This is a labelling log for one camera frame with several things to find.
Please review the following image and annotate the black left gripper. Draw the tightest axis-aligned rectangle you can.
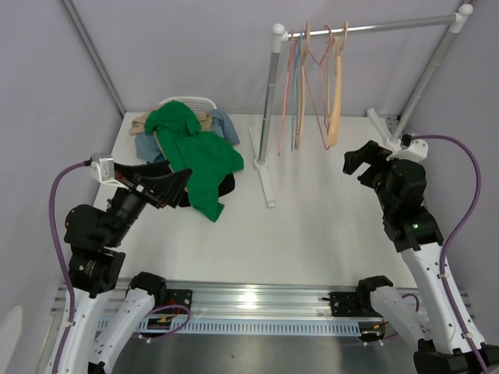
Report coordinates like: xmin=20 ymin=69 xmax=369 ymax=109
xmin=104 ymin=159 xmax=193 ymax=246

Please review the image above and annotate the grey blue t shirt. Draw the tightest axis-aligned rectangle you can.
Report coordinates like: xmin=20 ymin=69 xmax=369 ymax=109
xmin=129 ymin=109 xmax=240 ymax=164

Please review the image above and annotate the green t shirt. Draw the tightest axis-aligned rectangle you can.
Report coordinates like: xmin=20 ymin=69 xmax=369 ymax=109
xmin=145 ymin=101 xmax=244 ymax=222

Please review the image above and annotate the beige t shirt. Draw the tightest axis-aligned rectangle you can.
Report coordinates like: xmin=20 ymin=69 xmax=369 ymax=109
xmin=128 ymin=111 xmax=214 ymax=196

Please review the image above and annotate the black t shirt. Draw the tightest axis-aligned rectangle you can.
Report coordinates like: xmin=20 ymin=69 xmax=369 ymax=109
xmin=179 ymin=171 xmax=235 ymax=209

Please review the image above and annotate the light blue wire hanger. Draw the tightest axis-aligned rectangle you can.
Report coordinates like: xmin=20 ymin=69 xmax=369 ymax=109
xmin=291 ymin=30 xmax=303 ymax=152

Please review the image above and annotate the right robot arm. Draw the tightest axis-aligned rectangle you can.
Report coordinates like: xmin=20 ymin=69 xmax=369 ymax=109
xmin=328 ymin=140 xmax=498 ymax=373

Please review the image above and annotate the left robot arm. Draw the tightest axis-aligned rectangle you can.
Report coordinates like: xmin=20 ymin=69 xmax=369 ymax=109
xmin=45 ymin=154 xmax=192 ymax=373

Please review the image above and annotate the white perforated plastic basket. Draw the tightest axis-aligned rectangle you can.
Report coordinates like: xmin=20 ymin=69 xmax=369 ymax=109
xmin=159 ymin=96 xmax=218 ymax=113

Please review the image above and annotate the silver white clothes rack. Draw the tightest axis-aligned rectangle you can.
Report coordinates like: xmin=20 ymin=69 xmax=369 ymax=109
xmin=249 ymin=1 xmax=476 ymax=208

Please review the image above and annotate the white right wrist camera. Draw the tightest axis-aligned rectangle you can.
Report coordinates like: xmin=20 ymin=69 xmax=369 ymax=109
xmin=387 ymin=134 xmax=429 ymax=163

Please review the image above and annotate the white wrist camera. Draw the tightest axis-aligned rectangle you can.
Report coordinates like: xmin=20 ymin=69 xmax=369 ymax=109
xmin=387 ymin=134 xmax=429 ymax=163
xmin=90 ymin=153 xmax=122 ymax=187

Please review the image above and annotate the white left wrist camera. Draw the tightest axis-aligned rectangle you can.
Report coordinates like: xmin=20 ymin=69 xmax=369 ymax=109
xmin=90 ymin=153 xmax=122 ymax=187

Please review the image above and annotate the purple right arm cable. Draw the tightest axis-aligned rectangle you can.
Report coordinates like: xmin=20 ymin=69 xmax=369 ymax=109
xmin=366 ymin=134 xmax=492 ymax=374

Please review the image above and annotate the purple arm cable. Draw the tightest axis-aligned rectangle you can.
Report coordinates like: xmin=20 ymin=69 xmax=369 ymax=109
xmin=366 ymin=134 xmax=492 ymax=374
xmin=48 ymin=159 xmax=192 ymax=374

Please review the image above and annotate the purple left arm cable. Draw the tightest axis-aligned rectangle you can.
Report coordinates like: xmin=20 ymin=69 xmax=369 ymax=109
xmin=48 ymin=159 xmax=192 ymax=374

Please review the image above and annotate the white slotted cable duct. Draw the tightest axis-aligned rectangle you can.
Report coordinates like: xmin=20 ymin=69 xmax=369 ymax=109
xmin=93 ymin=318 xmax=362 ymax=336

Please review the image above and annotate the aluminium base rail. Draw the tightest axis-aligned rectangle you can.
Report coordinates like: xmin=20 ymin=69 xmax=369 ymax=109
xmin=50 ymin=282 xmax=475 ymax=324

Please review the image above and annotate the grey wall corner profile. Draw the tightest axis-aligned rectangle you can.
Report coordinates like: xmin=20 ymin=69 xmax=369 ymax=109
xmin=58 ymin=0 xmax=126 ymax=118

